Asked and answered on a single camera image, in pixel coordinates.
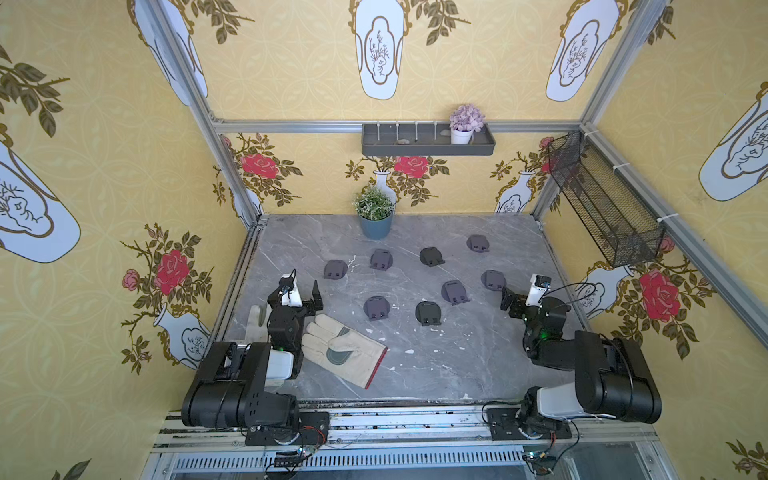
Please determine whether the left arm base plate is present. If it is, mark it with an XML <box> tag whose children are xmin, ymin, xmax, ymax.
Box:
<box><xmin>245</xmin><ymin>411</ymin><xmax>330</xmax><ymax>446</ymax></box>

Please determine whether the black wire mesh basket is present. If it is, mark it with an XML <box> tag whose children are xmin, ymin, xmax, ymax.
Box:
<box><xmin>545</xmin><ymin>132</ymin><xmax>665</xmax><ymax>267</ymax></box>

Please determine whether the dark phone stand front-centre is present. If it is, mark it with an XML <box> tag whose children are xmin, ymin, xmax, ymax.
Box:
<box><xmin>415</xmin><ymin>301</ymin><xmax>442</xmax><ymax>326</ymax></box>

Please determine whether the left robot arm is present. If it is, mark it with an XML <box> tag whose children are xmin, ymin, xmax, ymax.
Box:
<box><xmin>181</xmin><ymin>274</ymin><xmax>323</xmax><ymax>434</ymax></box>

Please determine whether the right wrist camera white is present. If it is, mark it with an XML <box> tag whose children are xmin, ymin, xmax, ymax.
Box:
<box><xmin>525</xmin><ymin>274</ymin><xmax>552</xmax><ymax>306</ymax></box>

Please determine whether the beige work glove right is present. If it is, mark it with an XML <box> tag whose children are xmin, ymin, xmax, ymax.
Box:
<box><xmin>302</xmin><ymin>314</ymin><xmax>388</xmax><ymax>389</ymax></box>

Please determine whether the green plant blue pot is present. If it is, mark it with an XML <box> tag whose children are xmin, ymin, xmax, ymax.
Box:
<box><xmin>354</xmin><ymin>186</ymin><xmax>396</xmax><ymax>240</ymax></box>

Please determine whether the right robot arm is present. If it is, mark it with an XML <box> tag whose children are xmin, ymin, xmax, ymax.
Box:
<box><xmin>500</xmin><ymin>286</ymin><xmax>662</xmax><ymax>439</ymax></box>

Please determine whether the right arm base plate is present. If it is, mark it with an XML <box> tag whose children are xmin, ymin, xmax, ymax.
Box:
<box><xmin>481</xmin><ymin>404</ymin><xmax>573</xmax><ymax>441</ymax></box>

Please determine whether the grey wall shelf tray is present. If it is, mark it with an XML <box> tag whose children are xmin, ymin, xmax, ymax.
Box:
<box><xmin>361</xmin><ymin>122</ymin><xmax>497</xmax><ymax>157</ymax></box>

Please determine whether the purple flower white pot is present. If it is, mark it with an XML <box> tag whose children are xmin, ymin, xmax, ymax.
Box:
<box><xmin>450</xmin><ymin>104</ymin><xmax>485</xmax><ymax>145</ymax></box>

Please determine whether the dark phone stand back-centre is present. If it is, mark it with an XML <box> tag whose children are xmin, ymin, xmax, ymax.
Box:
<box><xmin>419</xmin><ymin>246</ymin><xmax>445</xmax><ymax>267</ymax></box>

